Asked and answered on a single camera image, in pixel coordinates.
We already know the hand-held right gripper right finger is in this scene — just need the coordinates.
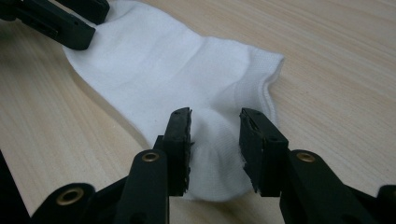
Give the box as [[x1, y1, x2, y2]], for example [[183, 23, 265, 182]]
[[238, 107, 290, 198]]

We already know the white sock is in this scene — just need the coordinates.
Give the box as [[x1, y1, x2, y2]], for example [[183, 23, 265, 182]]
[[62, 0, 286, 203]]

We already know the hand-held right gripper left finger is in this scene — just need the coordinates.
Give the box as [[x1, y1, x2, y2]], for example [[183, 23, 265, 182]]
[[161, 106, 193, 198]]

